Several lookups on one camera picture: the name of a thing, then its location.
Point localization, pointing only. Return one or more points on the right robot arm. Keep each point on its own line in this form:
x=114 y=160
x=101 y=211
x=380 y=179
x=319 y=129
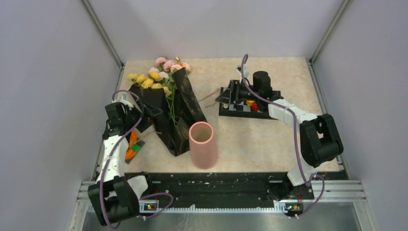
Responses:
x=316 y=137

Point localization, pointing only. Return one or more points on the black white chessboard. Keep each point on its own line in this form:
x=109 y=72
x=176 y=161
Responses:
x=241 y=110

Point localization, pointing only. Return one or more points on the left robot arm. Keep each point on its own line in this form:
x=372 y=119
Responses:
x=114 y=196

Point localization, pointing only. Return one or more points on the pink vase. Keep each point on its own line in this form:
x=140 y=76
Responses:
x=203 y=145

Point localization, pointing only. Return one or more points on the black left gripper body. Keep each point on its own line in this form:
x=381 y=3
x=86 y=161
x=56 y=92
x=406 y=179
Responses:
x=133 y=116

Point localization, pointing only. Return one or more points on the flower bouquet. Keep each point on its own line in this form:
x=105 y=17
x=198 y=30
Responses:
x=166 y=85

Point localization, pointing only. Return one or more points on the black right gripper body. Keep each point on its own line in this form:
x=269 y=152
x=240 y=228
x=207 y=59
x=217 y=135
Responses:
x=242 y=93

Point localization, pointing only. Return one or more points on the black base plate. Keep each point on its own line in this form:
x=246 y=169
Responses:
x=226 y=190

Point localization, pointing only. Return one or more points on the green toy brick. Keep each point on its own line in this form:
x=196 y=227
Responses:
x=136 y=148

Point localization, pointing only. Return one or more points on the beige ribbon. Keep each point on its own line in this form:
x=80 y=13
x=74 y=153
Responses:
x=215 y=93

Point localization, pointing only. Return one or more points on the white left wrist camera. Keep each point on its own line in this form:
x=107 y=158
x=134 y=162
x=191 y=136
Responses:
x=123 y=99

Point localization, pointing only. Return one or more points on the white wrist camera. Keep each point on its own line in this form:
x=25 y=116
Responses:
x=123 y=99
x=242 y=72

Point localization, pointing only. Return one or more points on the red toy block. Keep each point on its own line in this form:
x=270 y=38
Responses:
x=254 y=107

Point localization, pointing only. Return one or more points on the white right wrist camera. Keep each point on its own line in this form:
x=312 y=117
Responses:
x=242 y=72

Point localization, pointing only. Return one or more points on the aluminium frame rail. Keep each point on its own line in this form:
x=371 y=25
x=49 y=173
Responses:
x=102 y=32

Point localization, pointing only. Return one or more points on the orange ring toy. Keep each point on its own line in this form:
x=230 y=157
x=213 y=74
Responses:
x=130 y=153

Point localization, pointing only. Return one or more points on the yellow toy block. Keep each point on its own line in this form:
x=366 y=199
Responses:
x=249 y=102

